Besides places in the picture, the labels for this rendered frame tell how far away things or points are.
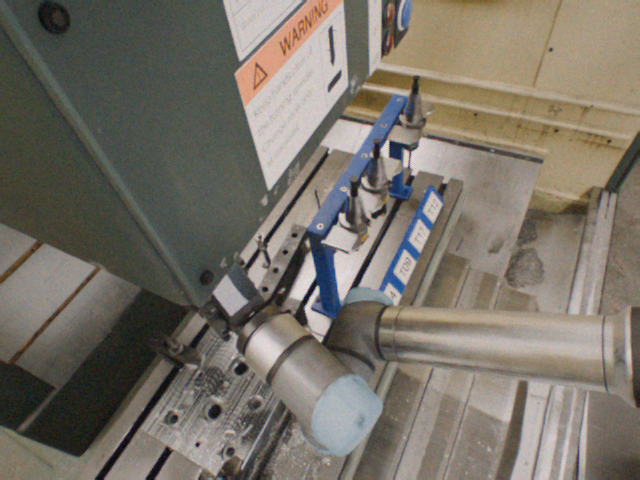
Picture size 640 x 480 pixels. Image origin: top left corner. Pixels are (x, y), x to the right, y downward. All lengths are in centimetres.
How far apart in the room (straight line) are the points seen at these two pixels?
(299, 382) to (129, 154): 30
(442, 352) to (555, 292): 99
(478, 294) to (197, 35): 120
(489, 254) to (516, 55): 58
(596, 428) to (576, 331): 139
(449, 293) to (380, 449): 48
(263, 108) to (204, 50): 7
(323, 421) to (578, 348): 26
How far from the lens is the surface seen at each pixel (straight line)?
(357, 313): 60
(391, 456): 114
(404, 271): 112
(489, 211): 150
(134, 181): 25
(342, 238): 83
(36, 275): 107
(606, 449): 187
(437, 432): 117
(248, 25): 30
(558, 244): 162
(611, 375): 50
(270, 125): 34
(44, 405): 131
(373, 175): 89
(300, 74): 37
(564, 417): 120
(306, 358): 47
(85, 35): 22
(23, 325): 111
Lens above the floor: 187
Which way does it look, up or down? 52 degrees down
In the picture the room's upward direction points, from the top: 10 degrees counter-clockwise
